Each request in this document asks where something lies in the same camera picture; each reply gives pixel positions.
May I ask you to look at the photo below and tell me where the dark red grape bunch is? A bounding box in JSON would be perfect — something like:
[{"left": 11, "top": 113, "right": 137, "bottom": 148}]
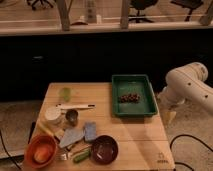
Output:
[{"left": 118, "top": 93, "right": 140, "bottom": 103}]

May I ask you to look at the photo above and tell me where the green plastic tray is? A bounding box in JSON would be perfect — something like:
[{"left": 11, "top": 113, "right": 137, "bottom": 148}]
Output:
[{"left": 112, "top": 74, "right": 157, "bottom": 117}]

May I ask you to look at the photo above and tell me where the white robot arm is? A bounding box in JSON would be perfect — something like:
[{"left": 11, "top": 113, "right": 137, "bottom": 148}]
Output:
[{"left": 158, "top": 62, "right": 213, "bottom": 127}]

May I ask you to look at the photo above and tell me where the dark maroon bowl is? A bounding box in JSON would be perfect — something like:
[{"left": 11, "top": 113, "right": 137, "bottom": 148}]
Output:
[{"left": 90, "top": 135, "right": 119, "bottom": 165}]

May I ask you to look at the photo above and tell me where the green cucumber toy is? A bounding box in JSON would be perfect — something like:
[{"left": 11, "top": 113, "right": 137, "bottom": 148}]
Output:
[{"left": 73, "top": 150, "right": 90, "bottom": 163}]

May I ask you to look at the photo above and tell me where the small metal cup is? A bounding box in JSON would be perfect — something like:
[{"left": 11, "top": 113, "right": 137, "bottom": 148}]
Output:
[{"left": 65, "top": 109, "right": 78, "bottom": 126}]

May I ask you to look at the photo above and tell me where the grey blue cloth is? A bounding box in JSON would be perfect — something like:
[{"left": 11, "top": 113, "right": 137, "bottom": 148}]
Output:
[{"left": 59, "top": 128, "right": 84, "bottom": 148}]

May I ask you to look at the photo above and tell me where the light green pepper toy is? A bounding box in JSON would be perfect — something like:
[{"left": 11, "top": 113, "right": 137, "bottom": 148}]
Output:
[{"left": 59, "top": 87, "right": 71, "bottom": 102}]

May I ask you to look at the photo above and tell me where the silver fork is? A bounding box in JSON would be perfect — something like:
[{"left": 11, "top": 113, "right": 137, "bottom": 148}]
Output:
[{"left": 59, "top": 145, "right": 91, "bottom": 162}]

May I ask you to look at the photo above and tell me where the black office chair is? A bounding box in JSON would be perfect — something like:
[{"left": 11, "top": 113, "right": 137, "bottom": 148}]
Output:
[{"left": 129, "top": 0, "right": 158, "bottom": 23}]

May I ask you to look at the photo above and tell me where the white round container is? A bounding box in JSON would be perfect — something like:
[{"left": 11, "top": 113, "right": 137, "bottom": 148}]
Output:
[{"left": 44, "top": 106, "right": 61, "bottom": 124}]

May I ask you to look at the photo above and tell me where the orange plastic bowl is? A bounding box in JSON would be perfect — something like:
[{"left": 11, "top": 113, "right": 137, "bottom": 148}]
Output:
[{"left": 24, "top": 135, "right": 58, "bottom": 169}]

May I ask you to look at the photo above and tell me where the yellow banana toy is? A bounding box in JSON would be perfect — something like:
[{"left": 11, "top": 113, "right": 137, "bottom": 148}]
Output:
[{"left": 37, "top": 120, "right": 54, "bottom": 137}]

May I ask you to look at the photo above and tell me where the peach fruit in bowl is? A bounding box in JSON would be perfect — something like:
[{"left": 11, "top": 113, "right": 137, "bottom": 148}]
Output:
[{"left": 34, "top": 147, "right": 50, "bottom": 163}]

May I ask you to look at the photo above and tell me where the black cable on floor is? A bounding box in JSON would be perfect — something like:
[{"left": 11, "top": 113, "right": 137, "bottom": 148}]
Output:
[{"left": 169, "top": 133, "right": 213, "bottom": 171}]

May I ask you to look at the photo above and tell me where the black cable left floor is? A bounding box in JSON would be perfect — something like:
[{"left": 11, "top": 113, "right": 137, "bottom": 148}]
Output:
[{"left": 0, "top": 129, "right": 23, "bottom": 171}]

